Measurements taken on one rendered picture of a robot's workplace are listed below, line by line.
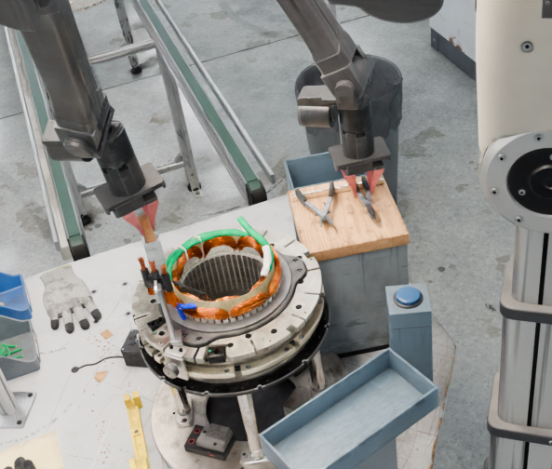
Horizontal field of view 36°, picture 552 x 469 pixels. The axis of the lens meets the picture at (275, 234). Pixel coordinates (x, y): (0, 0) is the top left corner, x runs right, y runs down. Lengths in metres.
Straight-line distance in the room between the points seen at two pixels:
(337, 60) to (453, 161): 2.21
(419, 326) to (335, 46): 0.48
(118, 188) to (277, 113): 2.74
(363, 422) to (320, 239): 0.39
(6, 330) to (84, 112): 0.87
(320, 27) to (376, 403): 0.59
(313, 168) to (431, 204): 1.62
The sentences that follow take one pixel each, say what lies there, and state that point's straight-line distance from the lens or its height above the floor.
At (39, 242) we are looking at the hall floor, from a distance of 3.55.
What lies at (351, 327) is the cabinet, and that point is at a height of 0.86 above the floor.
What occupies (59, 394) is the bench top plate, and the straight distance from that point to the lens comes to 1.78.
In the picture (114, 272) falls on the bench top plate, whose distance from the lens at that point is 2.02.
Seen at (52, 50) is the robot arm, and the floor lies 1.62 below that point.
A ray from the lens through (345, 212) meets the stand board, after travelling 1.58.
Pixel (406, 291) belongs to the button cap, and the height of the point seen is 1.04.
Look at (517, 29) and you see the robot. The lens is 0.88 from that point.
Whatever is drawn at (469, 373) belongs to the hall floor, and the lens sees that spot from 2.71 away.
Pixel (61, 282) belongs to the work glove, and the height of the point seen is 0.79.
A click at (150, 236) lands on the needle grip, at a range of 1.40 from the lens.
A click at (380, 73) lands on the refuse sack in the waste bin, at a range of 3.19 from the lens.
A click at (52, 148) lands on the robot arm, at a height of 1.38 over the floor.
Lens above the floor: 2.03
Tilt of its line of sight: 38 degrees down
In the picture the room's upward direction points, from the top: 10 degrees counter-clockwise
